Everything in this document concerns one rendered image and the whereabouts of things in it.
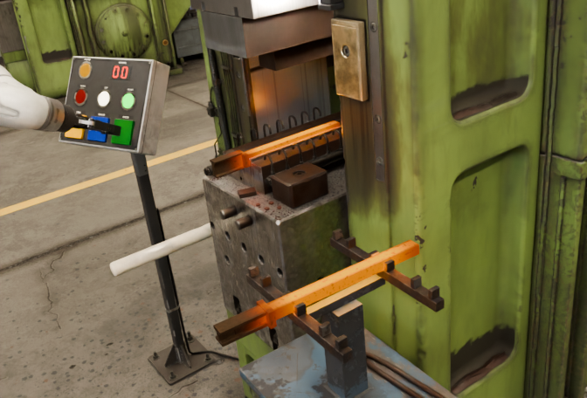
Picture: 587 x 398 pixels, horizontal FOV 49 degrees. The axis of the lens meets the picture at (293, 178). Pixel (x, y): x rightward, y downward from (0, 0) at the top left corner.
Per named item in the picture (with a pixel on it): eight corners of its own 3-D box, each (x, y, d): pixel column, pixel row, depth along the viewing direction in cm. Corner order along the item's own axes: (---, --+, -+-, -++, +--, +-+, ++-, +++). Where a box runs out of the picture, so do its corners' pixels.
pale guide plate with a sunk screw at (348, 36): (362, 101, 138) (356, 23, 131) (335, 94, 145) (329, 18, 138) (369, 99, 139) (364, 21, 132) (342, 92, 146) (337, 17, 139)
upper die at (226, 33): (246, 58, 149) (241, 17, 145) (205, 47, 164) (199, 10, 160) (380, 23, 170) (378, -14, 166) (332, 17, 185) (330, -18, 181)
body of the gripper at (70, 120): (41, 128, 170) (68, 134, 178) (63, 132, 166) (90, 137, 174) (45, 101, 171) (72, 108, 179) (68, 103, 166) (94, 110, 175)
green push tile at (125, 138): (129, 145, 188) (132, 120, 188) (110, 142, 192) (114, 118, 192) (133, 146, 190) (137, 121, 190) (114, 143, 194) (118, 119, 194)
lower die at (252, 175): (265, 195, 163) (260, 164, 160) (225, 173, 179) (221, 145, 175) (385, 147, 184) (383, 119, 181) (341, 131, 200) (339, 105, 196)
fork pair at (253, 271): (263, 288, 123) (261, 279, 122) (248, 276, 127) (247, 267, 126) (355, 245, 134) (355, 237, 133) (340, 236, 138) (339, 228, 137)
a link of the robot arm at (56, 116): (45, 131, 161) (64, 134, 166) (51, 96, 161) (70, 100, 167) (22, 128, 165) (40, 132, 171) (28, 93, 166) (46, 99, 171)
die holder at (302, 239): (296, 370, 168) (277, 222, 149) (224, 306, 197) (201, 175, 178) (442, 284, 196) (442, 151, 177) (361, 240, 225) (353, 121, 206)
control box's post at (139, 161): (180, 365, 245) (120, 96, 200) (176, 360, 248) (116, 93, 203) (189, 360, 247) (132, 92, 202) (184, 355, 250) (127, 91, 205)
